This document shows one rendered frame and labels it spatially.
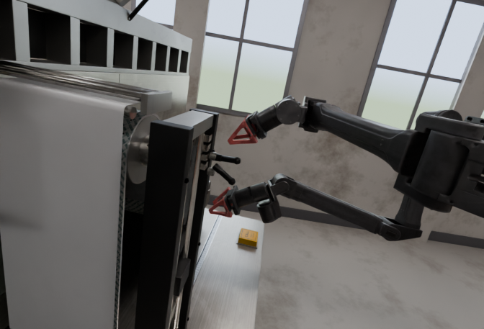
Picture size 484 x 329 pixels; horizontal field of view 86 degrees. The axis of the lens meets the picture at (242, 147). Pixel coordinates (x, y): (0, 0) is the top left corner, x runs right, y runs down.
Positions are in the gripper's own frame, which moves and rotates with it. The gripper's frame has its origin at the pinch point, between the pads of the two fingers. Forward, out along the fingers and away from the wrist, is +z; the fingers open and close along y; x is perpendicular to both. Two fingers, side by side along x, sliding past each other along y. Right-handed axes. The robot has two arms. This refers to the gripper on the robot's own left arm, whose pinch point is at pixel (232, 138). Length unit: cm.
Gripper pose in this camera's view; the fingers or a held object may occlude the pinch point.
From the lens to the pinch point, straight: 72.9
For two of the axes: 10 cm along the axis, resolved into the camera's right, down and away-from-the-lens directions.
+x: -5.0, -8.5, -1.7
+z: -8.6, 4.5, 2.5
